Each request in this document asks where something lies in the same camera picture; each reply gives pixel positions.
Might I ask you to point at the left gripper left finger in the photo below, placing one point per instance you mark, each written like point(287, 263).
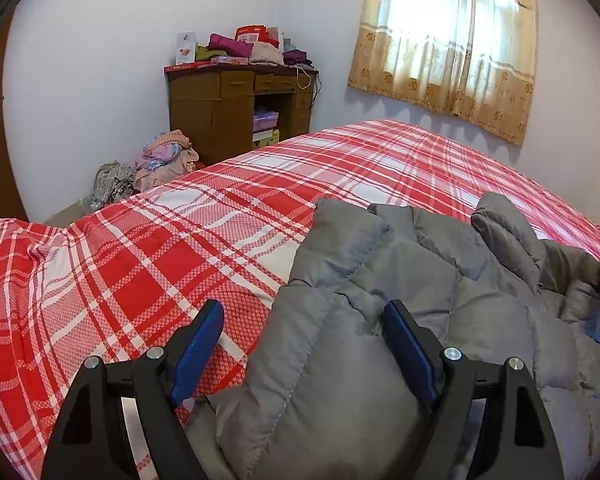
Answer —
point(89, 439)

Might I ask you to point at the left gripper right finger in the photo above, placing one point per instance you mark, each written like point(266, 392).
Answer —
point(515, 440)

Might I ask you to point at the grey puffer jacket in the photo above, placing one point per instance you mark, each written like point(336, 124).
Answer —
point(323, 396)

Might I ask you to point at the pile of clothes on floor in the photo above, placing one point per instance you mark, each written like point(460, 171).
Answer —
point(167, 157)

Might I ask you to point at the red white plaid bedspread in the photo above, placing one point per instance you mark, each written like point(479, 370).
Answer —
point(124, 278)

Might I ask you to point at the grey cloth heap on floor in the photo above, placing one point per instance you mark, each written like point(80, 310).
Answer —
point(113, 182)

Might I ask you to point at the beige patterned window curtain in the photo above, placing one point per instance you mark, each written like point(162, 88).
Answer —
point(472, 59)

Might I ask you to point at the brown wooden desk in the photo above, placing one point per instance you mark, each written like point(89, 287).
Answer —
point(214, 104)

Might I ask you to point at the purple storage box in desk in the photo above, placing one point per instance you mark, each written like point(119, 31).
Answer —
point(264, 120)

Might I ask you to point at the white card box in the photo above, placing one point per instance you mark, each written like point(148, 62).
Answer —
point(186, 47)

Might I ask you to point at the magenta folded garment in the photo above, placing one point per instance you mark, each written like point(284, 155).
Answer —
point(232, 47)

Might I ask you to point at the red white box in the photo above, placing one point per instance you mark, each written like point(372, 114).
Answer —
point(250, 34)

